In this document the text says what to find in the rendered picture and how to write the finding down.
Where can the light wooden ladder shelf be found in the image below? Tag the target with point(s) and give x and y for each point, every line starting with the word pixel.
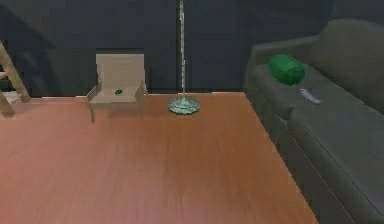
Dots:
pixel 10 80

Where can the green round cushion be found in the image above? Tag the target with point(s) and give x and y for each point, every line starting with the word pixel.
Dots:
pixel 286 69

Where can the small green object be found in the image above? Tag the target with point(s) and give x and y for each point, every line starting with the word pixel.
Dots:
pixel 118 92

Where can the teal floor lamp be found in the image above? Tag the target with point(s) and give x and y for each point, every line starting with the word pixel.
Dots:
pixel 183 103

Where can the beige armchair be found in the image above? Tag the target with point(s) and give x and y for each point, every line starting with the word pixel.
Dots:
pixel 120 75

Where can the grey remote control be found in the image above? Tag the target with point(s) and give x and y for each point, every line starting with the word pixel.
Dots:
pixel 310 96

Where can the dark grey sofa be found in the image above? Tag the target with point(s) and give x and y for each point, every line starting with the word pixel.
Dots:
pixel 333 133

